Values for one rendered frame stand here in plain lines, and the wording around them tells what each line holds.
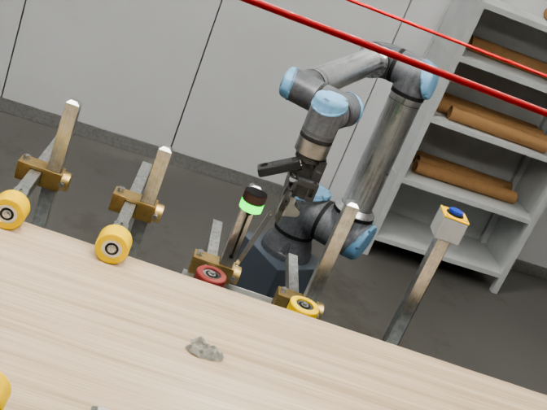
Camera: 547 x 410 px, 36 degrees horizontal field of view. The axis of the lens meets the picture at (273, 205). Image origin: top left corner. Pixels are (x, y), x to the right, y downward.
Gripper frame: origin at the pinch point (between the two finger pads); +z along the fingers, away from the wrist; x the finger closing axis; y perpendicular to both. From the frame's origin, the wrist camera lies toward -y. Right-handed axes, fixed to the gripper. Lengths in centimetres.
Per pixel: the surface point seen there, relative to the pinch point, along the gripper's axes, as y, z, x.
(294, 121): 29, 53, 266
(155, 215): -30.7, 5.9, -10.9
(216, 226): -13.0, 15.1, 14.2
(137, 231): -33.9, 12.4, -9.5
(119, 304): -32, 11, -49
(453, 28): 88, -33, 246
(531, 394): 74, 12, -29
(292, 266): 11.7, 18.0, 10.7
